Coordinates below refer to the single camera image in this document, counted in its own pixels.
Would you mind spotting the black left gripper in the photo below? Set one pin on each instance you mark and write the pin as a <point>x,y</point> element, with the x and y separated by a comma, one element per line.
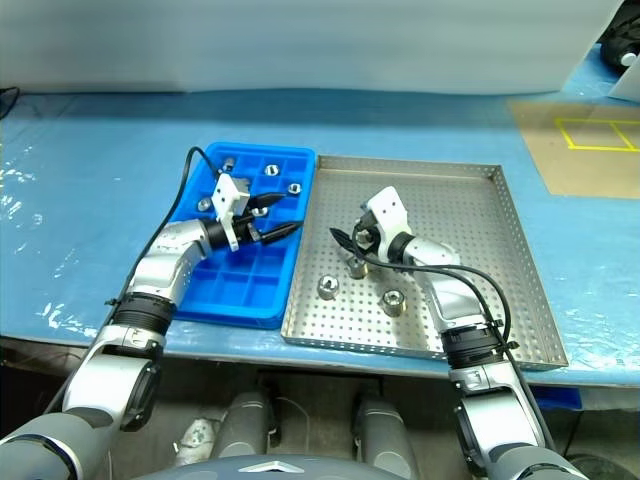
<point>247,227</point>

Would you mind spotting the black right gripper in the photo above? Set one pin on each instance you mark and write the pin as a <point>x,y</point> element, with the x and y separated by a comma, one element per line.
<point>367,240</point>

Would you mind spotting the metal nut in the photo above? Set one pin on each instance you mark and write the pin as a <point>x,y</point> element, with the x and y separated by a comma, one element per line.
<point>393,301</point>
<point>357,267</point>
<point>328,286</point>

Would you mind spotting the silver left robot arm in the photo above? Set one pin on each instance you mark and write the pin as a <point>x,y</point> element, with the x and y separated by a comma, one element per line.
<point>165,255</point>

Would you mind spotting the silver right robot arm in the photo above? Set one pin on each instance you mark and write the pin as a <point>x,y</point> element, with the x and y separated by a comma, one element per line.
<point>445,295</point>

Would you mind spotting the blue compartment tray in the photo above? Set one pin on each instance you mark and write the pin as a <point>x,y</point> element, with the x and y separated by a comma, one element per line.
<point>235,290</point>

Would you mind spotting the perforated metal tray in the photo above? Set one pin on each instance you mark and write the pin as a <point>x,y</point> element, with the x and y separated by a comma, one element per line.
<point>450,190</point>

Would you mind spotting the grey rounded cylinder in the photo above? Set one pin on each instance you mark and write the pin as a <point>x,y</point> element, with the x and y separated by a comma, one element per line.
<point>245,430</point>
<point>382,435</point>

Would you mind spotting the white crumpled object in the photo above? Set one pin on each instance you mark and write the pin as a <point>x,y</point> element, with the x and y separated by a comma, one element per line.
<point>197,435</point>

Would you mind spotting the dark grey hull with chevron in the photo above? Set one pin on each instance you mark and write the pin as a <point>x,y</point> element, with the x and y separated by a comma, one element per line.
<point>260,470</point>

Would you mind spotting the brown cardboard sheet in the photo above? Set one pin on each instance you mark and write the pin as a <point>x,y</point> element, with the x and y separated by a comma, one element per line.
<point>590,170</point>

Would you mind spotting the white slanted panel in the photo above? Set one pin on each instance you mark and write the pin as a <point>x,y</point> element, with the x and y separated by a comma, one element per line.
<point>627,85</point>

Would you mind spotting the black device with white knob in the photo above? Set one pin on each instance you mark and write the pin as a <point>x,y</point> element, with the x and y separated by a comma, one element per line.
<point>620,30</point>

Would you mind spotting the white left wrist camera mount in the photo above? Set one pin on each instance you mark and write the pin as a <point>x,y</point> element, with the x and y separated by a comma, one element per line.
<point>227,192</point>

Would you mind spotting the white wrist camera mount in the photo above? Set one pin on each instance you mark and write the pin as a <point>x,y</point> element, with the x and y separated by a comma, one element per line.
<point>387,207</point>
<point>227,192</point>

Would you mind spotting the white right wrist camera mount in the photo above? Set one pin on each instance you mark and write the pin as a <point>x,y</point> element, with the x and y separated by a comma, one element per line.
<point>387,207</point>

